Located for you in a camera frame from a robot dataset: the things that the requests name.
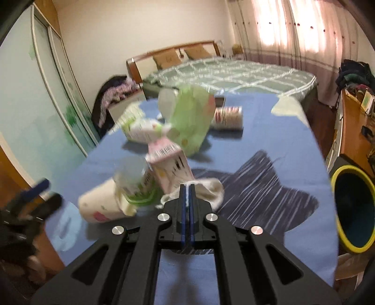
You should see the white nightstand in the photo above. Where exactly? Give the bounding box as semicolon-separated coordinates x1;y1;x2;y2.
107;94;145;124

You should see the pink curtain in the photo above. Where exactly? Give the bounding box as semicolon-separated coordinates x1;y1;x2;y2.
229;0;365;77

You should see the small picture frame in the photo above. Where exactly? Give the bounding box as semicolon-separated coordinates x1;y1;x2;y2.
361;90;375;116

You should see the black bin with yellow rim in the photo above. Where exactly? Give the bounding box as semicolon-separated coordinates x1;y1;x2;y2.
330;165;375;254

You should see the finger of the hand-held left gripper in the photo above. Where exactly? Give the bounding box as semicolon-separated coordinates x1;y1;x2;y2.
19;178;50;203
34;194;63;220

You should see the wooden bed headboard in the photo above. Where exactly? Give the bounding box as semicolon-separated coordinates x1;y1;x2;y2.
127;41;221;84

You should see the white paper cup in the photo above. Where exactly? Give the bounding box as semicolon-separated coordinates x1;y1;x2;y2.
78;179;138;225

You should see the green plastic bag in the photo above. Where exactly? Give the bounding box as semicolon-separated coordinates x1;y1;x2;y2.
167;85;217;157

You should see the dark pile of clothes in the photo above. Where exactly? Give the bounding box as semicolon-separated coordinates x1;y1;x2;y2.
337;59;375;94

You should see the blue printed tablecloth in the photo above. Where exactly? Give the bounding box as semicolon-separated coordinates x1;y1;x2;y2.
44;92;340;305

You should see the wooden desk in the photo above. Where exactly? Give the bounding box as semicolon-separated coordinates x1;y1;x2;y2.
334;88;375;176

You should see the pink milk carton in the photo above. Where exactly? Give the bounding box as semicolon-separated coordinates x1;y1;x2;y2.
145;138;195;195

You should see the sliding door wardrobe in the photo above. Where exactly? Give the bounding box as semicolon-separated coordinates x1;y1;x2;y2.
0;0;100;188

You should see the bed with green plaid cover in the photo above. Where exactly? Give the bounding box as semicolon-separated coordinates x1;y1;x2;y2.
142;57;318;103

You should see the brown pillow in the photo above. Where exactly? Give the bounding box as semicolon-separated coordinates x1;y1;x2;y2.
184;45;212;59
153;49;180;69

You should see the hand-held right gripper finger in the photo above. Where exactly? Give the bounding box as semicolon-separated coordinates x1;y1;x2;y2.
188;183;342;305
31;183;188;305

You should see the pile of clothes on nightstand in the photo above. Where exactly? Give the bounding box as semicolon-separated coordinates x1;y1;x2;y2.
91;75;138;138

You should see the plastic cup with green label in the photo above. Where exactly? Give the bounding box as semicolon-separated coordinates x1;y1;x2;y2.
113;156;165;207

